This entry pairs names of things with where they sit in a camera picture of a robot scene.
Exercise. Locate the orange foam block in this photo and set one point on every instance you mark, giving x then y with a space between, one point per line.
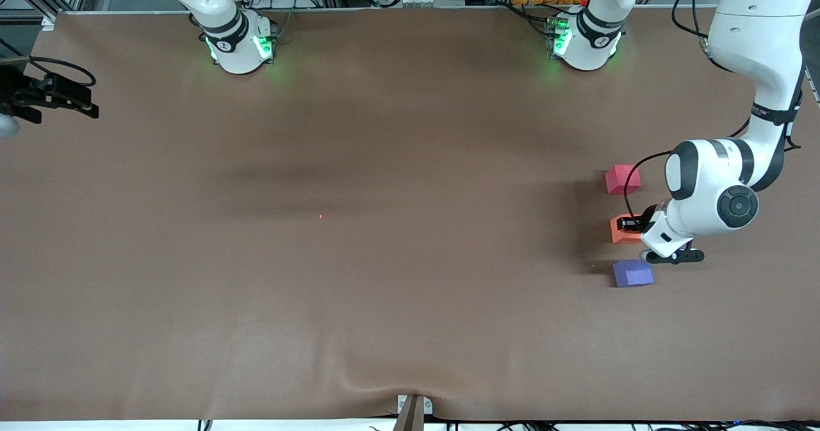
623 236

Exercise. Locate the red foam block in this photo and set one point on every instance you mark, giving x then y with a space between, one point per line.
618 180

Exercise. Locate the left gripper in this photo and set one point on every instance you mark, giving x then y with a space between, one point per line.
648 216

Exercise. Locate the purple foam block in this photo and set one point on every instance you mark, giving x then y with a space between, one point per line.
633 273

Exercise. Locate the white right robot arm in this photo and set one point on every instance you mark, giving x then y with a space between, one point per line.
237 47

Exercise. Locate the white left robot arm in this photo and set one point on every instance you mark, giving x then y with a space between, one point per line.
756 27

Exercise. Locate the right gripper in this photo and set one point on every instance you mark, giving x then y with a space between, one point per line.
19 93

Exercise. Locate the brown table mat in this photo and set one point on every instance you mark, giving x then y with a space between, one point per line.
410 303

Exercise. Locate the silver edge bracket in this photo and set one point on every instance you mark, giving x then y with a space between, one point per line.
428 406

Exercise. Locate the brown clamp bar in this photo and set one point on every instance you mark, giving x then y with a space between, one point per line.
413 419

